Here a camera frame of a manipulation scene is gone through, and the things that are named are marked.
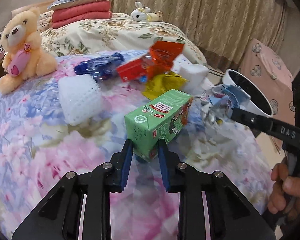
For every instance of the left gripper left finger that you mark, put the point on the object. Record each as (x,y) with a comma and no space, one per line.
(78,206)

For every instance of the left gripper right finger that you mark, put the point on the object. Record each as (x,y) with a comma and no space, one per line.
(210,205)

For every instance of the blue white wrapper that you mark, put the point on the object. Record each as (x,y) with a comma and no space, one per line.
(217,103)

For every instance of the green drink carton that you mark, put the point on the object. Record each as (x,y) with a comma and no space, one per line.
(161,118)

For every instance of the white foam net sleeve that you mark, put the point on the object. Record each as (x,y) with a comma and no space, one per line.
(80,97)

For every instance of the yellow foil wrapper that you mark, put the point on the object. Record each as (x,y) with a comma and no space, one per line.
(162,83)

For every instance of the blue plastic wrapper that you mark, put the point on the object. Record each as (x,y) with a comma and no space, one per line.
(100,68)

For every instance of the red 1928 cigarette box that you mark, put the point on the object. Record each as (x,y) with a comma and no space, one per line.
(132,70)

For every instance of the red foil snack bag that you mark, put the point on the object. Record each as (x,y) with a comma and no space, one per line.
(163,53)

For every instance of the black white trash bin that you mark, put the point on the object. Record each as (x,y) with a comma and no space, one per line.
(258,103)

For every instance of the person's right hand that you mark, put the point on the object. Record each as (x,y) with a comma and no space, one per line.
(284,184)

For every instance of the pink heart covered furniture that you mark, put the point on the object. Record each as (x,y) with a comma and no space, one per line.
(262,66)

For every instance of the peach teddy bear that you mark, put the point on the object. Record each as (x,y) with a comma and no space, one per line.
(25,58)

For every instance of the floral cream duvet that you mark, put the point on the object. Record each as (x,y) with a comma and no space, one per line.
(119,32)

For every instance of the floral pillow by headboard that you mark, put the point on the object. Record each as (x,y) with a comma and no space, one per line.
(45,21)

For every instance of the beige patterned curtain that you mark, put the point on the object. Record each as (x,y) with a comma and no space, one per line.
(221,29)

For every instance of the folded red blanket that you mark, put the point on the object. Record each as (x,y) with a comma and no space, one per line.
(89,11)

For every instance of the tan small plush toy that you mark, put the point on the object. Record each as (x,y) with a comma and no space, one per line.
(154,17)

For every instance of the white bunny plush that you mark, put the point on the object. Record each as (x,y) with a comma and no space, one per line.
(140,14)

